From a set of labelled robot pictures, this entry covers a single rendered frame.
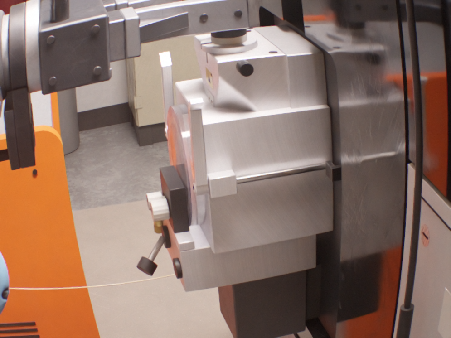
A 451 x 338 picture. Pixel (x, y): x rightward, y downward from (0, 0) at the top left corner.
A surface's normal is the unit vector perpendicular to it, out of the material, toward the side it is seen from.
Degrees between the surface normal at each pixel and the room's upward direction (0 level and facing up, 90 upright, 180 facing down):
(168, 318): 0
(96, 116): 90
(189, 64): 90
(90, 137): 0
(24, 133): 90
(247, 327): 90
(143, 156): 0
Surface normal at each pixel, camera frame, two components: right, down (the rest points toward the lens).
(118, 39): 0.24, 0.38
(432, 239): -0.97, 0.15
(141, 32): 0.69, 0.26
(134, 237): -0.07, -0.91
